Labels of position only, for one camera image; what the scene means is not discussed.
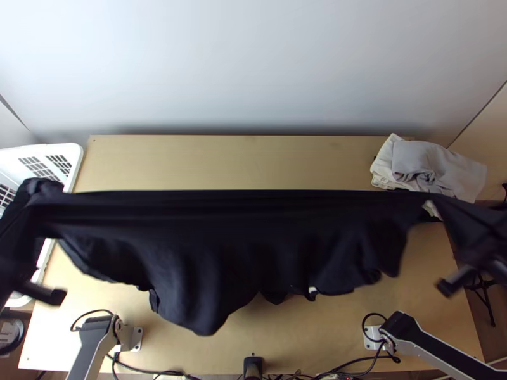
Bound black tripod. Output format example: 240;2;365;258
467;273;498;327

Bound pile of folded clothes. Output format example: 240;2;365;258
370;133;488;220

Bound black t-shirt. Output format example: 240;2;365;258
0;177;507;338

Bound black cable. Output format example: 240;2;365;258
361;312;403;363
70;310;120;333
112;348;191;380

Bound white laundry basket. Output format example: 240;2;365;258
0;142;84;310

